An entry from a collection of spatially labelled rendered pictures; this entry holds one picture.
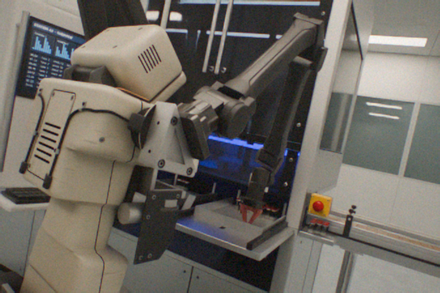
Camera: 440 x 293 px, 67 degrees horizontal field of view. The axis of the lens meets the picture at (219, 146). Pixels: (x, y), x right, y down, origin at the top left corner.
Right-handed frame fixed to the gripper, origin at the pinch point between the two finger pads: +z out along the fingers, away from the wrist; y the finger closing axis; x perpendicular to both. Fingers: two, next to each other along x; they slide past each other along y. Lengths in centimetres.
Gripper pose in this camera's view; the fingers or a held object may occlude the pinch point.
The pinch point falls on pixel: (246, 225)
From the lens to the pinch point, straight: 114.9
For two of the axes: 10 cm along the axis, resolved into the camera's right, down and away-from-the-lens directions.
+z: -2.8, 9.5, -1.1
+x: -8.7, -2.0, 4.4
